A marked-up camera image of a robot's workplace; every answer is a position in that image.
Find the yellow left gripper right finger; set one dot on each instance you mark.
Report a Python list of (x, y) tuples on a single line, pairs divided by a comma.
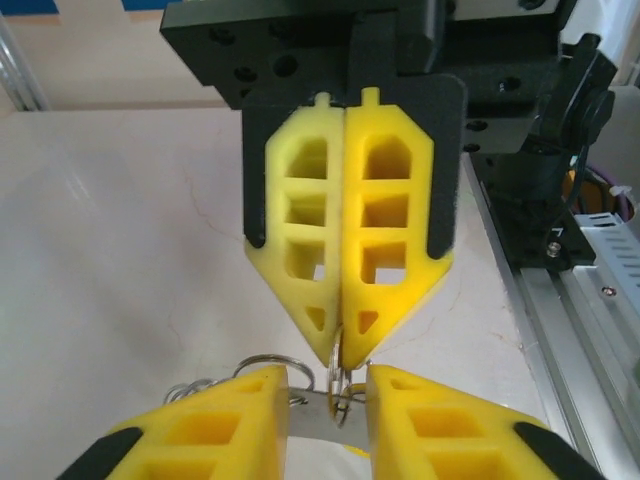
[(450, 435)]

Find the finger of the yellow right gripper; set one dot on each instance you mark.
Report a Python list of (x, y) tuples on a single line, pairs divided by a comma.
[(275, 225), (420, 200)]

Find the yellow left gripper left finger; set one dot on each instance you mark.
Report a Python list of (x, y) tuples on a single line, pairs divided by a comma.
[(210, 430)]

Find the metal key holder with rings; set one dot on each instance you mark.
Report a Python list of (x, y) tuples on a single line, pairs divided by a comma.
[(310, 415)]

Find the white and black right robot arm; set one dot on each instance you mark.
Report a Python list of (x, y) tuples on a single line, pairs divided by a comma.
[(550, 165)]

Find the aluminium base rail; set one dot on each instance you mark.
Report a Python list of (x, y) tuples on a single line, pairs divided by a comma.
[(575, 350)]

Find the aluminium frame post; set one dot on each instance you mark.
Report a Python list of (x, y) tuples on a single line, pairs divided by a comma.
[(22, 80)]

